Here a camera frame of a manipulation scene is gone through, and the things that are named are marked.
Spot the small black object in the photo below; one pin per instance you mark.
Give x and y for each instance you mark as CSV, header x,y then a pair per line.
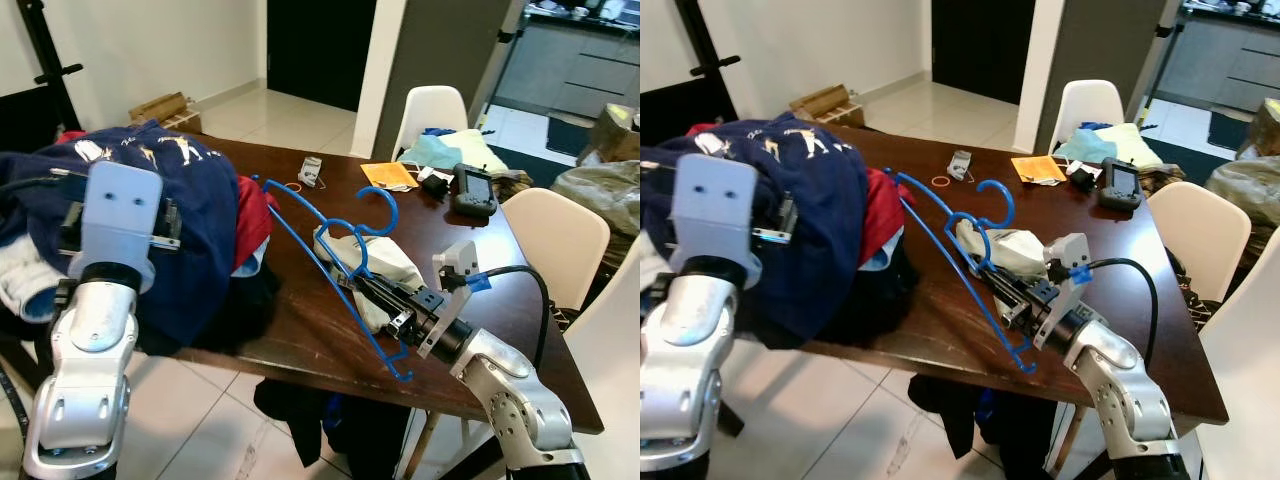
x,y
433,185
1080,178

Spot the black tripod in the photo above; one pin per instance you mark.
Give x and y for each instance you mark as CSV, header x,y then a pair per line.
x,y
45,55
705,50

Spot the teal cloth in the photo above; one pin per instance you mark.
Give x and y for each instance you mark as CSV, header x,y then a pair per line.
x,y
1082,147
430,152

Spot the small white packet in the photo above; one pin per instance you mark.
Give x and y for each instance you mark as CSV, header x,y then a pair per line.
x,y
310,172
960,166

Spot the orange envelope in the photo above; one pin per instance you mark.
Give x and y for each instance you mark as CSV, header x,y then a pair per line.
x,y
1038,170
388,175

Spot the pale yellow cloth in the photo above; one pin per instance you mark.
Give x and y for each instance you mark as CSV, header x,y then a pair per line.
x,y
1135,145
482,150

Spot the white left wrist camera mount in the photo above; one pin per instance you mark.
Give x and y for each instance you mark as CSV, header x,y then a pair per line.
x,y
712,205
120,210

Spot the navy golfer print garment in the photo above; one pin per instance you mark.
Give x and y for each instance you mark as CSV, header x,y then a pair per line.
x,y
820,250
190,270

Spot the grey kitchen cabinet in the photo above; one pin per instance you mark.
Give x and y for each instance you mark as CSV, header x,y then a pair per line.
x,y
1230,60
580,65

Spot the olive bag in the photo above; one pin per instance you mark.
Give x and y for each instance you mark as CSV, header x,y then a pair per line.
x,y
1262,125
600,195
618,130
1245,190

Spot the black garment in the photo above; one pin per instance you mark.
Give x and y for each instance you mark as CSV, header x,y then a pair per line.
x,y
870,300
240,305

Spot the cardboard box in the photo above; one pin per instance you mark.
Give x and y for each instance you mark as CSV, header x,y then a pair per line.
x,y
165,110
825,103

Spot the dark cloth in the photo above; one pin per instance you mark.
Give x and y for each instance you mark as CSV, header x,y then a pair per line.
x,y
330,430
985,425

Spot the black handheld device with screen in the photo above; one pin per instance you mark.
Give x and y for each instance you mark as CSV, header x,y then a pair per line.
x,y
1120,185
475,190

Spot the white garment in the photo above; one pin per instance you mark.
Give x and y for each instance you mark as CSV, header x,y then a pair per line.
x,y
25,280

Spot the blue plastic hanger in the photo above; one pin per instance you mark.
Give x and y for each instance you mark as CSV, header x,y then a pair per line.
x,y
1008,200
390,205

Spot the white chair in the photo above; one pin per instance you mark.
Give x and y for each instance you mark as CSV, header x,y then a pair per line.
x,y
430,110
1200,235
560,240
1245,380
1085,100
610,380

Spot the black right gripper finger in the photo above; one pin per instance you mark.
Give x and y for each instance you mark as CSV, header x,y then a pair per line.
x,y
380,308
1008,273
385,286
1003,293

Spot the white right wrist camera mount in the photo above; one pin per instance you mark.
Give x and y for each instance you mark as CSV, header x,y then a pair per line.
x,y
455,265
1070,255

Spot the red garment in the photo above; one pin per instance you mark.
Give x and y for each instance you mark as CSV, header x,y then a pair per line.
x,y
882,215
252,220

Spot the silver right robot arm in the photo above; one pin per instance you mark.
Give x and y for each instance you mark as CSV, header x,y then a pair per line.
x,y
510,390
1120,380

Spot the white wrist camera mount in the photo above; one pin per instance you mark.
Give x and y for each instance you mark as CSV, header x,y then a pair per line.
x,y
120,210
712,205
1070,255
455,265

